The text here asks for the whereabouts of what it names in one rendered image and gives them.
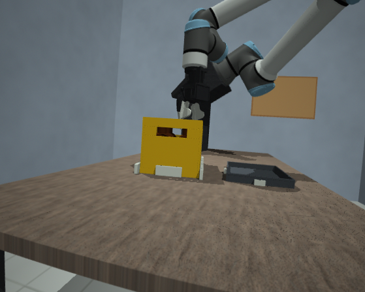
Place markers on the brown glass bottle with blue label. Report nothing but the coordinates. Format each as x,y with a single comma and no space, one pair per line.
184,134

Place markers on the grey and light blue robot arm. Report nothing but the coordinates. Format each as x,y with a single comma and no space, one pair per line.
257,73

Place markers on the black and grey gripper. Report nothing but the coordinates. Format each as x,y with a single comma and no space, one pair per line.
195,93

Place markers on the yellow bottle crate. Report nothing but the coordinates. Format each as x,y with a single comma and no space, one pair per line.
171,151

